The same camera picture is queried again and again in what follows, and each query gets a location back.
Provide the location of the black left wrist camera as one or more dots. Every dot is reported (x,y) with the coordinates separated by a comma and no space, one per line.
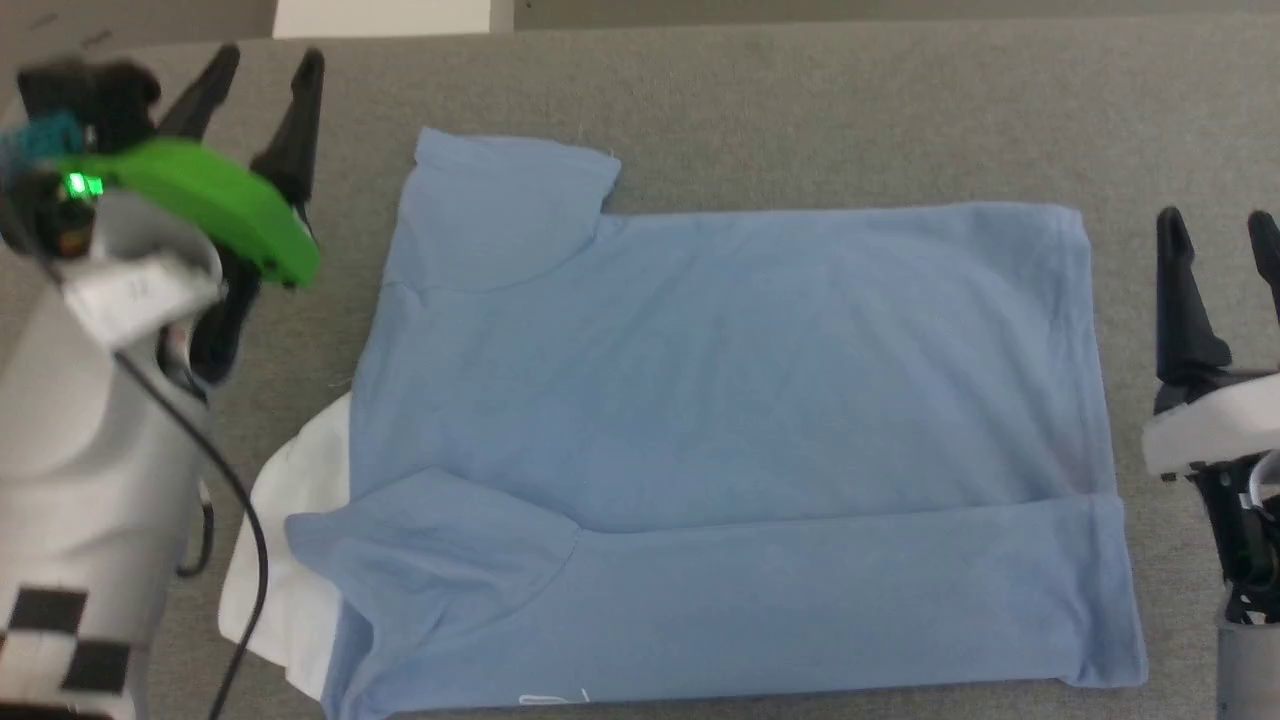
(95,100)

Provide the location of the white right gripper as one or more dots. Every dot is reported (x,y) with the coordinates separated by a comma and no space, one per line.
(1220,420)

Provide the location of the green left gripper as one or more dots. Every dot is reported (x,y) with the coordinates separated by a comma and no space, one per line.
(215,200)

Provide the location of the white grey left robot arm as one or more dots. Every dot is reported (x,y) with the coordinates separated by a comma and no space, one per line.
(70,460)

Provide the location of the light blue polo shirt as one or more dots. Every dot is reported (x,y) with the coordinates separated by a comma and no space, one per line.
(720,420)

